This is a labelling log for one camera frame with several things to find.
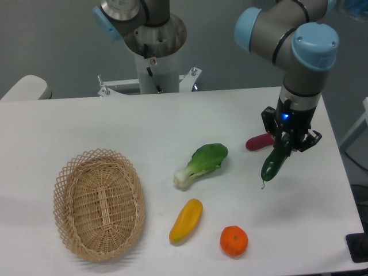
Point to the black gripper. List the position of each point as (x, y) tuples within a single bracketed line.
[(291, 121)]

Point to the dark green cucumber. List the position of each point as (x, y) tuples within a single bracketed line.
[(273, 163)]

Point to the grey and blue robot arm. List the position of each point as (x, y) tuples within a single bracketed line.
[(288, 35)]

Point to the purple sweet potato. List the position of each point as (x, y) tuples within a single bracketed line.
[(258, 142)]

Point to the green bok choy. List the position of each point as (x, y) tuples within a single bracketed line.
[(206, 159)]

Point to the orange tangerine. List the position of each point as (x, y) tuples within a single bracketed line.
[(233, 241)]

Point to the black device at edge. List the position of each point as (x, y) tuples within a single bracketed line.
[(357, 246)]

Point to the woven wicker basket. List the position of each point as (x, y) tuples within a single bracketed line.
[(98, 205)]

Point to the white chair armrest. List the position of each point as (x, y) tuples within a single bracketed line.
[(28, 88)]

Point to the white metal base frame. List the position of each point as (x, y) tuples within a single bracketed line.
[(151, 84)]

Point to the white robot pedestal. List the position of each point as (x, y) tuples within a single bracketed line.
[(156, 49)]

